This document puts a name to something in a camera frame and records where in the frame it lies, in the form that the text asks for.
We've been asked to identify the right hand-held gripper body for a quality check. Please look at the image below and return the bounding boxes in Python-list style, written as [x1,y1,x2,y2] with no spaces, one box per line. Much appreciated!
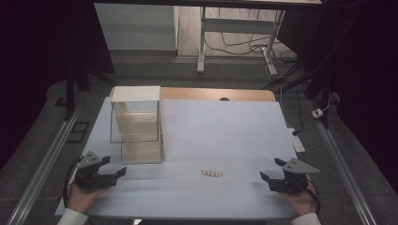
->
[268,157,321,194]

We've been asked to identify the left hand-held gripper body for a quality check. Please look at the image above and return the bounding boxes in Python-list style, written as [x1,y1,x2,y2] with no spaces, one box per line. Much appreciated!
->
[74,151,118,190]

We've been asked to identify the person's left hand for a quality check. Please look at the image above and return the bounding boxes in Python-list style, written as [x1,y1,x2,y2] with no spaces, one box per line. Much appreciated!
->
[67,182,109,216]

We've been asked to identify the person's right hand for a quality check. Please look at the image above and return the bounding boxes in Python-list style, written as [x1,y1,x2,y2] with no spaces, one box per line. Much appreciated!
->
[279,173,319,218]

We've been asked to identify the white power strip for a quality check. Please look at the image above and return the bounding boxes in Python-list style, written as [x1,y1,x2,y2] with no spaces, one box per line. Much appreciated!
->
[286,127,306,154]

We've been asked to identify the black floor socket plate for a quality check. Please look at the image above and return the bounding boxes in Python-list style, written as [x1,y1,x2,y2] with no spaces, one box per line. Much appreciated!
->
[67,121,91,144]

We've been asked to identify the clear box with white lid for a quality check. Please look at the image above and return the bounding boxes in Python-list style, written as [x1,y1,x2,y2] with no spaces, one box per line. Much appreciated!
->
[109,85,166,166]

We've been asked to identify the pale blue table mat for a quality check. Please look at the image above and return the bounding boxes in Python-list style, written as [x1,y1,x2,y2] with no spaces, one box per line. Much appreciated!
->
[54,96,299,220]

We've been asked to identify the black tripod stand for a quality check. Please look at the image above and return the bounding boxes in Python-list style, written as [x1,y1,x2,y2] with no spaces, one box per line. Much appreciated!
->
[63,61,117,122]
[262,18,355,129]

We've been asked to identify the wooden table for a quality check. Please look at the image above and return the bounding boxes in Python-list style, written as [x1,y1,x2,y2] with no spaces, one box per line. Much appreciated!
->
[108,86,277,103]

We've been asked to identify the white cabinet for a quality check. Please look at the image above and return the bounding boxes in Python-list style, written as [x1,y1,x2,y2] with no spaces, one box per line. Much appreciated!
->
[93,3,180,53]

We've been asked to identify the left hand-held gripper black cable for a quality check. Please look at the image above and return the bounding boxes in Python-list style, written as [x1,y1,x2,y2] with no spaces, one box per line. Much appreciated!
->
[61,157,84,209]

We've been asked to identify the hand-held gripper black cable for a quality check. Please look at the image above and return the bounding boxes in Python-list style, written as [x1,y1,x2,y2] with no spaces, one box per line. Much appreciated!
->
[303,176,322,216]
[61,157,84,209]

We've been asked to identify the right hand-held gripper black cable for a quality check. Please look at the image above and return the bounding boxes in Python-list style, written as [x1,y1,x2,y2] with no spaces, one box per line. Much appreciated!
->
[303,176,322,216]

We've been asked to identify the metal floor rail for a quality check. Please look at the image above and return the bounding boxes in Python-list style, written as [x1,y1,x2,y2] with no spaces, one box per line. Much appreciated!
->
[5,97,86,225]
[307,98,379,225]

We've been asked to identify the black floor cables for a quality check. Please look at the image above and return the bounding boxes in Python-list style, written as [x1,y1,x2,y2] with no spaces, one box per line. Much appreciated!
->
[204,7,298,64]

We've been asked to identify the white desk frame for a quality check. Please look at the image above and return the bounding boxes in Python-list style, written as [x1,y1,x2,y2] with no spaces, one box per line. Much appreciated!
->
[196,6,287,77]

